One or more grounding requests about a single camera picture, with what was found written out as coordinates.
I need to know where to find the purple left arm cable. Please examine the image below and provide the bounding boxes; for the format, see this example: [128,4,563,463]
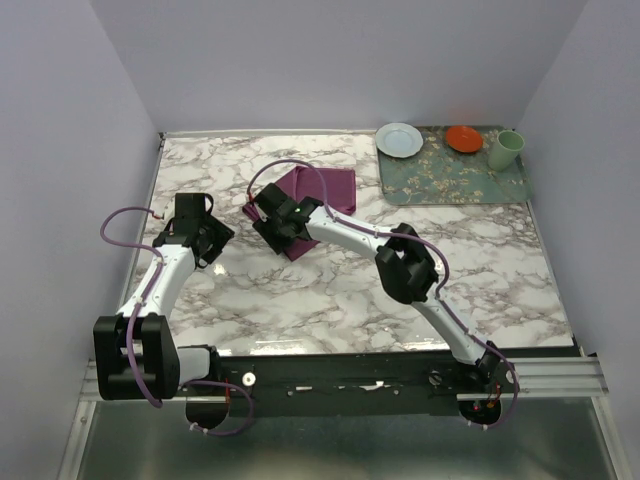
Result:
[100,206,255,436]

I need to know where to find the aluminium frame rail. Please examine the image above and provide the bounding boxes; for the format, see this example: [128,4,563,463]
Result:
[80,357,609,402]

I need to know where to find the orange bowl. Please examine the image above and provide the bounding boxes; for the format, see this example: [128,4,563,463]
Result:
[445,125,484,154]

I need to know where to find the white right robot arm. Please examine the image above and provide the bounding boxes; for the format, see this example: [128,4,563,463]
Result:
[249,183,501,392]

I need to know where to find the purple cloth napkin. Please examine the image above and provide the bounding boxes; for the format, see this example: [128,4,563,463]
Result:
[242,167,359,263]

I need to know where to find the floral green tray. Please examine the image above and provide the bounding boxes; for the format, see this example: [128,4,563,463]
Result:
[377,125,533,206]

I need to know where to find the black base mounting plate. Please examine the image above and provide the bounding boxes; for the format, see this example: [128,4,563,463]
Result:
[183,351,518,425]

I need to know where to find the light blue plate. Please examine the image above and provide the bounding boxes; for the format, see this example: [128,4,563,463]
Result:
[375,123,424,159]

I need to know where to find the green cup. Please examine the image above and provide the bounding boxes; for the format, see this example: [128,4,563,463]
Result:
[488,130,525,171]

